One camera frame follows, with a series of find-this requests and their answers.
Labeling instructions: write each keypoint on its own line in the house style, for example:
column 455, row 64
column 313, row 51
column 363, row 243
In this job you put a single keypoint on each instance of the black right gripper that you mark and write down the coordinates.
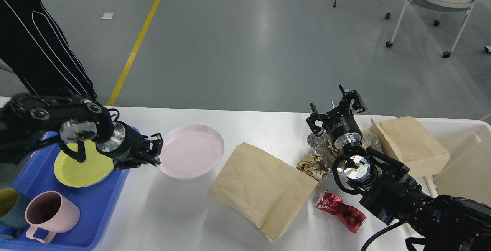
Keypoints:
column 342, row 128

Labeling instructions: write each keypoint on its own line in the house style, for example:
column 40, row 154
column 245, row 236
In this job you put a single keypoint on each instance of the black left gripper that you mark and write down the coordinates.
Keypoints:
column 128, row 147

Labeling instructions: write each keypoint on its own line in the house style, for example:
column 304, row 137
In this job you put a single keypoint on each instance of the pink plate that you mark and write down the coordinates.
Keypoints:
column 190, row 151

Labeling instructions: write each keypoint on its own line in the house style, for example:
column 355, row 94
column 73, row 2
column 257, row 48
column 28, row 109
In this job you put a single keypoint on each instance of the pink mug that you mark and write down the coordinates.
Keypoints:
column 49, row 214

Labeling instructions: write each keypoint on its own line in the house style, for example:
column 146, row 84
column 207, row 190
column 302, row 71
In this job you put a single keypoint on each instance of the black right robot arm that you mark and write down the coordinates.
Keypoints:
column 444, row 223

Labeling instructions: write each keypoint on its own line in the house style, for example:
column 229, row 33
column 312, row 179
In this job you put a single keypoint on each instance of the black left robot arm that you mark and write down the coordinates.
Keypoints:
column 31, row 122

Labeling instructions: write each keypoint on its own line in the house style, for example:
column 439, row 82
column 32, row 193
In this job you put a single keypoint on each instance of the yellow plate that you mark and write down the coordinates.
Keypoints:
column 76, row 174

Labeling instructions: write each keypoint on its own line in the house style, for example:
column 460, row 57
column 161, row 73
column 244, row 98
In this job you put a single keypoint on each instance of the crumpled brown paper ball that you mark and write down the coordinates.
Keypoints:
column 313, row 165

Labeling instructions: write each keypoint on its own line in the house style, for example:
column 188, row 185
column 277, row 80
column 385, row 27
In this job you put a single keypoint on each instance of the blue plastic tray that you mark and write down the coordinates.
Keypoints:
column 96, row 202

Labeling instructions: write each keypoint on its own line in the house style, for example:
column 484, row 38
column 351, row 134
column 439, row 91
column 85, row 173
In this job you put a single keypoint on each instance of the small brown paper bag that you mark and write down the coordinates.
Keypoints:
column 408, row 141

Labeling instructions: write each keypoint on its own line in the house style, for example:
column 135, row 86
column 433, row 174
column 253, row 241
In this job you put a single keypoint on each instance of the large brown paper bag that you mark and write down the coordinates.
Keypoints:
column 262, row 188

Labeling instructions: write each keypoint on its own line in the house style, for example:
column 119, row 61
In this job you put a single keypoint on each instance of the red foil wrapper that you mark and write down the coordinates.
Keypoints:
column 349, row 215

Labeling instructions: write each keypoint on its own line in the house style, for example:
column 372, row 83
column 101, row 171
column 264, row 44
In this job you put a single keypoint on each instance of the white plastic bin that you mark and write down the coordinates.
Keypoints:
column 468, row 172

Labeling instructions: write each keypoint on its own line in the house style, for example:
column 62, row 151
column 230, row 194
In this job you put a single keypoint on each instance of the person in black tracksuit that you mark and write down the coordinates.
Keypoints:
column 35, row 48

